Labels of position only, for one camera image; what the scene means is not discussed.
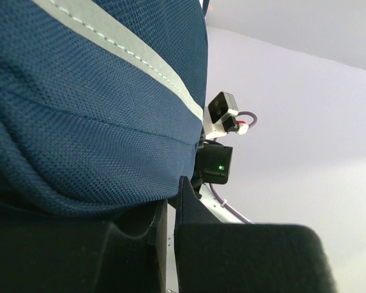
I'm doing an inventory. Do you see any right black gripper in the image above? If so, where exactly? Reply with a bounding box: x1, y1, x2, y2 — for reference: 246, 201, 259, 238
192, 142, 233, 189

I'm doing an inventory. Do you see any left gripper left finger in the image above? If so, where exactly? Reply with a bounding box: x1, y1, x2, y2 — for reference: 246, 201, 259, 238
0, 201, 167, 292

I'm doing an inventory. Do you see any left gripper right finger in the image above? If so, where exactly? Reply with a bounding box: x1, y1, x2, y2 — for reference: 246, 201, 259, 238
174, 177, 336, 292

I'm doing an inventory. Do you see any navy blue student backpack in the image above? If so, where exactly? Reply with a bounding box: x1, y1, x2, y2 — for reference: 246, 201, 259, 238
0, 1, 209, 221

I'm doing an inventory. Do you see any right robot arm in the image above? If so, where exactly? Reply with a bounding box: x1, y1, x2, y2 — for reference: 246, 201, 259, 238
191, 140, 253, 224

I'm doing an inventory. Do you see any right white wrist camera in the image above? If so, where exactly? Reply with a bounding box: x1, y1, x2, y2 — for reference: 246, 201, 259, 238
203, 92, 250, 140

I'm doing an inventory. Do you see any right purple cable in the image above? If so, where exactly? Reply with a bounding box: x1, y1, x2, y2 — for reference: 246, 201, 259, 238
209, 111, 259, 225

